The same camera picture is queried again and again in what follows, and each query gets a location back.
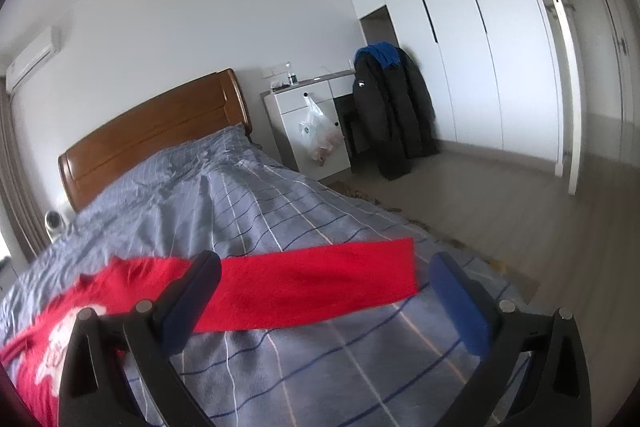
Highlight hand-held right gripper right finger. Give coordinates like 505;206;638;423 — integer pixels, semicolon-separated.
429;251;593;427

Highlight bed with grey checked cover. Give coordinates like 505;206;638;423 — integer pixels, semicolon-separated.
0;125;538;427

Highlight black jacket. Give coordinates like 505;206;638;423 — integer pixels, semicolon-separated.
352;47;441;181

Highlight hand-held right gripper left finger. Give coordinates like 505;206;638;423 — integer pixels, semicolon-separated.
57;249;223;427

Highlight white air conditioner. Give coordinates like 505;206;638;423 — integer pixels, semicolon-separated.
5;26;62;94

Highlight white door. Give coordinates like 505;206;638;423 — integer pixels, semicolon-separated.
500;0;586;196

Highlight wooden headboard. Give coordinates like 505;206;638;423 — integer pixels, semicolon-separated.
57;68;253;214

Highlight blue garment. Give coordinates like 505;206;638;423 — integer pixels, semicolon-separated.
355;41;403;70

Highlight red sweater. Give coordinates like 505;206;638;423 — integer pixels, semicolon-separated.
0;237;420;427

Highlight white bedside cabinet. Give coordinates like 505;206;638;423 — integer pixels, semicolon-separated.
263;69;373;182

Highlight beige curtain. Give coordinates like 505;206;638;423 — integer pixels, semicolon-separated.
0;89;38;268

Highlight white plastic bag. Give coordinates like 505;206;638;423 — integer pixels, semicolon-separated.
298;94;335;166

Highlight white round camera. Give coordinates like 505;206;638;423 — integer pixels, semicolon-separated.
44;209;71;244

